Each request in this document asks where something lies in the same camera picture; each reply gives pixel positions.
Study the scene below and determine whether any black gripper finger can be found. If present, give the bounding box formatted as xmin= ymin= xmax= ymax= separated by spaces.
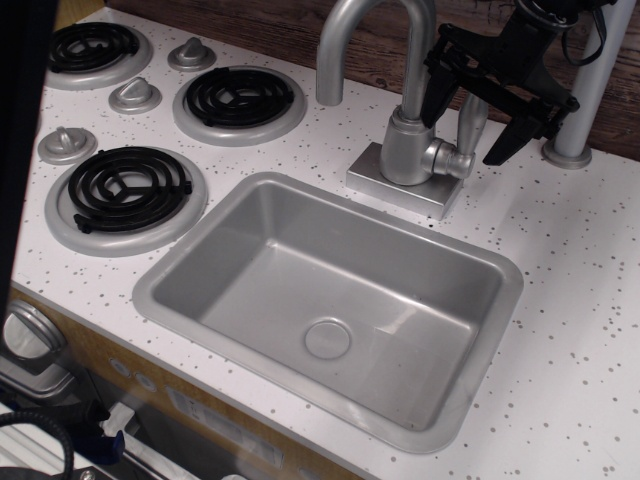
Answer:
xmin=483 ymin=116 xmax=536 ymax=166
xmin=421 ymin=65 xmax=458 ymax=128

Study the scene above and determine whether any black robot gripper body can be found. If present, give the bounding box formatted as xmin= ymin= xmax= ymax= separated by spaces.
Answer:
xmin=424 ymin=12 xmax=579 ymax=139

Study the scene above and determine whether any silver faucet lever handle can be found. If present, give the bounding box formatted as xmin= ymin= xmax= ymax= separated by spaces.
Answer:
xmin=423 ymin=93 xmax=488 ymax=180

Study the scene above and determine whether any silver support pole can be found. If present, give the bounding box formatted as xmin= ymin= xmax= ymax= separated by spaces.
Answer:
xmin=542 ymin=0 xmax=636 ymax=170

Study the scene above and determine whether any silver toy faucet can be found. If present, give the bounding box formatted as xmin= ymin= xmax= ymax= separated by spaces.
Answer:
xmin=315 ymin=0 xmax=470 ymax=221

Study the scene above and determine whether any middle stove burner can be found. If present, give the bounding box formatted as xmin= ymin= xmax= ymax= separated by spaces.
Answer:
xmin=172 ymin=66 xmax=307 ymax=147

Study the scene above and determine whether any stove burner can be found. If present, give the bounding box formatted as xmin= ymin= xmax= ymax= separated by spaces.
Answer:
xmin=45 ymin=22 xmax=153 ymax=91
xmin=45 ymin=146 xmax=208 ymax=258
xmin=172 ymin=66 xmax=307 ymax=147

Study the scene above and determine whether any grey toy sink basin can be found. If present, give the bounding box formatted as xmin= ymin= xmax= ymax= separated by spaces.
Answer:
xmin=133 ymin=172 xmax=524 ymax=454

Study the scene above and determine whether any back silver stove knob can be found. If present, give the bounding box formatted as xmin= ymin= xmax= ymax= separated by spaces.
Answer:
xmin=167 ymin=37 xmax=216 ymax=72

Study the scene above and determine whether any silver stove knob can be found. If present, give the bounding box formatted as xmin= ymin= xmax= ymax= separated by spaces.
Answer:
xmin=108 ymin=77 xmax=162 ymax=115
xmin=37 ymin=127 xmax=97 ymax=165
xmin=167 ymin=37 xmax=216 ymax=72

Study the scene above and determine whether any middle silver stove knob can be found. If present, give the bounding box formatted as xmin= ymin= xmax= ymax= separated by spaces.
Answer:
xmin=108 ymin=77 xmax=162 ymax=115

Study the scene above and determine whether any front stove burner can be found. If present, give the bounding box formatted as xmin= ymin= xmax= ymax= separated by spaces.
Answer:
xmin=45 ymin=146 xmax=208 ymax=258

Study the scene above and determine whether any back left stove burner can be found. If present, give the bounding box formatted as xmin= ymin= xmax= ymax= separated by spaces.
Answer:
xmin=45 ymin=22 xmax=153 ymax=91

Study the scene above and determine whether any front silver stove knob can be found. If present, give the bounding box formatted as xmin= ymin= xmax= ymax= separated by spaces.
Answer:
xmin=37 ymin=127 xmax=97 ymax=165

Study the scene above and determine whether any silver oven knob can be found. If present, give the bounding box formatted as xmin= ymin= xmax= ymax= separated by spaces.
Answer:
xmin=1 ymin=300 xmax=67 ymax=374

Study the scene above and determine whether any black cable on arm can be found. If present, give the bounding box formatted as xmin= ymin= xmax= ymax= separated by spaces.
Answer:
xmin=558 ymin=0 xmax=609 ymax=66

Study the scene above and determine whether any black post at left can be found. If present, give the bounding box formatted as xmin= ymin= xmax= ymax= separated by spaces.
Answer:
xmin=1 ymin=1 xmax=58 ymax=310

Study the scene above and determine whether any black cable lower left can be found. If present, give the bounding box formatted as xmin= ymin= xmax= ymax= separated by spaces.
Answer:
xmin=0 ymin=405 xmax=76 ymax=480

